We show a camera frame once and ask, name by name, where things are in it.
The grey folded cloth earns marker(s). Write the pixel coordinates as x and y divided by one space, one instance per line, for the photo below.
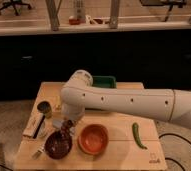
58 123

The small yellow wooden piece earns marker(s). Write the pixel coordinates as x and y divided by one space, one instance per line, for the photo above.
58 101

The black handled knife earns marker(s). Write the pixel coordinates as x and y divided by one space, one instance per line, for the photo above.
39 126

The green plastic tray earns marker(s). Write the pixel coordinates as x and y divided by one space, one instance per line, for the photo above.
104 81

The purple bowl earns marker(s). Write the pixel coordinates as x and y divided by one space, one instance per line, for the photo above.
58 145

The silver fork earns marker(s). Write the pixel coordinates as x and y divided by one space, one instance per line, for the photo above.
39 151

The red object on floor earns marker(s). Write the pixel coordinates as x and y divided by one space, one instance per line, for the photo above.
73 21

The black office chair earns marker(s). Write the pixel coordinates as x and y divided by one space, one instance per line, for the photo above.
14 4

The orange bowl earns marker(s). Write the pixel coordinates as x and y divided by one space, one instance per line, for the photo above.
93 139

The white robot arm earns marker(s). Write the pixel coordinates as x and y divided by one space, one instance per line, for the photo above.
167 105

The dark red grape bunch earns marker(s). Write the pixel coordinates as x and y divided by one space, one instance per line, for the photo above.
65 129

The green chili pepper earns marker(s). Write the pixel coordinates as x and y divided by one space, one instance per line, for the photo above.
136 135

